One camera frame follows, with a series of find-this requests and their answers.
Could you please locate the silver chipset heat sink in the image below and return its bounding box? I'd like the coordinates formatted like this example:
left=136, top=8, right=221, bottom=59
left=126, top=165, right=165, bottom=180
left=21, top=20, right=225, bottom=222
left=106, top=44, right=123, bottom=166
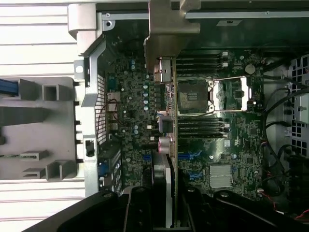
left=209, top=165, right=233, bottom=189

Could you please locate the short blue expansion slot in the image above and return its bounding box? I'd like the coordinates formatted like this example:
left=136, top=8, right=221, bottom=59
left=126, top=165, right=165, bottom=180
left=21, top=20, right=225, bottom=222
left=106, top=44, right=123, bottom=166
left=187, top=169, right=203, bottom=182

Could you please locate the black case latch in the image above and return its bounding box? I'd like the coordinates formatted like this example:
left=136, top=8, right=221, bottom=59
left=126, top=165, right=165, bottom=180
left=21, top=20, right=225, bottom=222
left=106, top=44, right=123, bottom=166
left=84, top=139, right=95, bottom=157

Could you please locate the long blue expansion slot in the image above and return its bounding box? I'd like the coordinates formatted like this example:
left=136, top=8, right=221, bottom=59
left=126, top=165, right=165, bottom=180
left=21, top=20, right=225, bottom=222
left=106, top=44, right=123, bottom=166
left=143, top=149, right=202, bottom=162

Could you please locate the grey plastic parts rack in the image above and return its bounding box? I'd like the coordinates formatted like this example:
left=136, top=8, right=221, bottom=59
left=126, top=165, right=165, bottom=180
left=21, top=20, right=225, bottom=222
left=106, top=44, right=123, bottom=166
left=0, top=76, right=84, bottom=181

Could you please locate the green RAM stick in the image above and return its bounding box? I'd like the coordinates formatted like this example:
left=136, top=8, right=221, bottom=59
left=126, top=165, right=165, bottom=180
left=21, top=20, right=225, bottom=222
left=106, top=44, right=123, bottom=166
left=0, top=154, right=38, bottom=162
left=178, top=119, right=229, bottom=129

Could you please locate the metal socket cover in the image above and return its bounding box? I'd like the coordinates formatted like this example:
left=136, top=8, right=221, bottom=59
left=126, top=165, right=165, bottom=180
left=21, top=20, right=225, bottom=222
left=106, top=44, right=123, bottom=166
left=213, top=76, right=253, bottom=112

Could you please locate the CPU socket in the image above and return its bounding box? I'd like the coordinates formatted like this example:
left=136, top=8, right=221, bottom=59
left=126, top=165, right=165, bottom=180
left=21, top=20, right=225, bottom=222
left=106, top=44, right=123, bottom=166
left=177, top=78, right=215, bottom=114

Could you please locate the perforated metal drive cage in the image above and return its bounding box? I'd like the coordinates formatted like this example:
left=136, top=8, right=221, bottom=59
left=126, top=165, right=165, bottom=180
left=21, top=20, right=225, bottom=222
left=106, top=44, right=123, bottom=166
left=288, top=54, right=309, bottom=150

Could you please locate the green motherboard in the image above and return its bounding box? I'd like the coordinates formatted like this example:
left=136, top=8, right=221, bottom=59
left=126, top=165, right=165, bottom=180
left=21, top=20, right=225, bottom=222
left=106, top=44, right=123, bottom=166
left=103, top=41, right=266, bottom=194

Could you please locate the black open PC case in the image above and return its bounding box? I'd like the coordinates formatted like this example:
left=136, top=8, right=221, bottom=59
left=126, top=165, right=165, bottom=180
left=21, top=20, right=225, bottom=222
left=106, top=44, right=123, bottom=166
left=67, top=0, right=309, bottom=232

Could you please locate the black wire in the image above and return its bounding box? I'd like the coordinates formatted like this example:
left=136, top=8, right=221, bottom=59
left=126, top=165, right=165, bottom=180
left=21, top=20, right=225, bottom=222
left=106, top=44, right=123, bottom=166
left=262, top=84, right=297, bottom=155

